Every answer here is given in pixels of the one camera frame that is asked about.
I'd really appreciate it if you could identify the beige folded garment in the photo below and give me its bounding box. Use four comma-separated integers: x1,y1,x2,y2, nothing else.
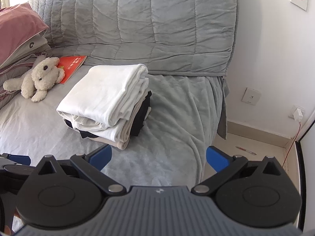
87,98,146,151

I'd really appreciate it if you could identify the grey piped pillow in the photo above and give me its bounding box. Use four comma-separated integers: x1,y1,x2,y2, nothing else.
0,29,50,70

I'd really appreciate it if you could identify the cream bear-print hooded sweatshirt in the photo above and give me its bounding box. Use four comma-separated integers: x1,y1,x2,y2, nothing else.
56,64,149,130

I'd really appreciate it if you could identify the white wall socket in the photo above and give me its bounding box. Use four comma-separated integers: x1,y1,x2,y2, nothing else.
241,87,262,107

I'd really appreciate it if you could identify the pen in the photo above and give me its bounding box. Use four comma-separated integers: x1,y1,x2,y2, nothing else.
235,146,257,155

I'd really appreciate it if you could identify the white black-edged panel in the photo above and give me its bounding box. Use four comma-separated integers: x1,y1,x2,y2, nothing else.
295,117,315,236

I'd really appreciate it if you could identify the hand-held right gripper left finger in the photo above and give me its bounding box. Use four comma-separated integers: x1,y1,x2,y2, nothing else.
34,144,127,197

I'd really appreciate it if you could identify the red booklet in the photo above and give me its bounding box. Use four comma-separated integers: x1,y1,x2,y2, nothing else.
57,55,88,85

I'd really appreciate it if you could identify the cream plush dog toy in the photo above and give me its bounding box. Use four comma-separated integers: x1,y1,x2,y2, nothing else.
3,57,66,103

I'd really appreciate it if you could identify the mauve velvet pillow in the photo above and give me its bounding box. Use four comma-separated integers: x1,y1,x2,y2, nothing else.
0,2,50,66

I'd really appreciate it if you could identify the red cable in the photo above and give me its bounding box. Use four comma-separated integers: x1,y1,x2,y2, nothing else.
283,122,302,168

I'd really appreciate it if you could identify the grey quilted headboard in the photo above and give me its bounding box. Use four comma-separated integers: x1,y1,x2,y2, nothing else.
27,0,241,77

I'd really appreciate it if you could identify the dark grey folded quilt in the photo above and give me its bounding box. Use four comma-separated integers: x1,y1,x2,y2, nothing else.
0,50,53,84

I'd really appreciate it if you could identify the white charger plug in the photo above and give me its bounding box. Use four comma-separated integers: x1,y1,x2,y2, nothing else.
292,105,306,124

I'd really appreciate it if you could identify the white folded garment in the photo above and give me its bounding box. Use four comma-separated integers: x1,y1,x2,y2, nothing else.
64,96,148,143

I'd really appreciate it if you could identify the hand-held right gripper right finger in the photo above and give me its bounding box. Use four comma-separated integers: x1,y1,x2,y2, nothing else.
191,146,284,197

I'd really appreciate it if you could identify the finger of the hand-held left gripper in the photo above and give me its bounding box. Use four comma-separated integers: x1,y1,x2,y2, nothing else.
0,153,32,167

